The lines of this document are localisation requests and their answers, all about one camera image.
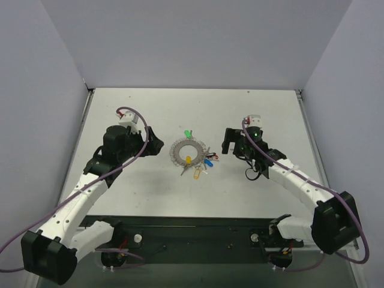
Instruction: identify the aluminium table frame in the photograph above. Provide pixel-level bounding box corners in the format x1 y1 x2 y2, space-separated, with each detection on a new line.
295 90 361 254

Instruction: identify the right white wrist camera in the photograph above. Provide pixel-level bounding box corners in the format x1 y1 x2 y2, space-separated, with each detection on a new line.
244 115 263 128

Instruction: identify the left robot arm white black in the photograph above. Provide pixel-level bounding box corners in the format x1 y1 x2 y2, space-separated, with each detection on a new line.
21 124 164 285

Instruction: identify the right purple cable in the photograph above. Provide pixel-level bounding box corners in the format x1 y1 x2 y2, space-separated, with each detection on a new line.
241 119 370 272

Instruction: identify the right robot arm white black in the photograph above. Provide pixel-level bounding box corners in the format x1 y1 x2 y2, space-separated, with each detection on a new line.
221 127 361 254

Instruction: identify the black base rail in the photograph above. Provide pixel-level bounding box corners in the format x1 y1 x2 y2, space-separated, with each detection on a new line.
80 215 304 269

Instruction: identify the green key tag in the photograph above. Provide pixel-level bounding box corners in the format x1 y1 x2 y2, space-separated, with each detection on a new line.
184 130 193 139

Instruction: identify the black key tag with key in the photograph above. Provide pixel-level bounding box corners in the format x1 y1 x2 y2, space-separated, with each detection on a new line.
206 152 219 161

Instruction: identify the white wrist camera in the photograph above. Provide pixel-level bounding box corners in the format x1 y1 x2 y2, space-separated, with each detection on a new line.
116 109 140 134
244 115 263 128

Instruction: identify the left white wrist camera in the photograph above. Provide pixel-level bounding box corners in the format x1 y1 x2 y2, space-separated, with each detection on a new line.
116 109 140 134

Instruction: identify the amber transparent key tag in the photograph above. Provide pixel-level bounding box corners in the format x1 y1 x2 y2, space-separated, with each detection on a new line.
193 167 201 179

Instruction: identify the metal band with key rings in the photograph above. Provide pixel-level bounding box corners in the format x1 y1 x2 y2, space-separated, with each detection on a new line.
169 137 206 167

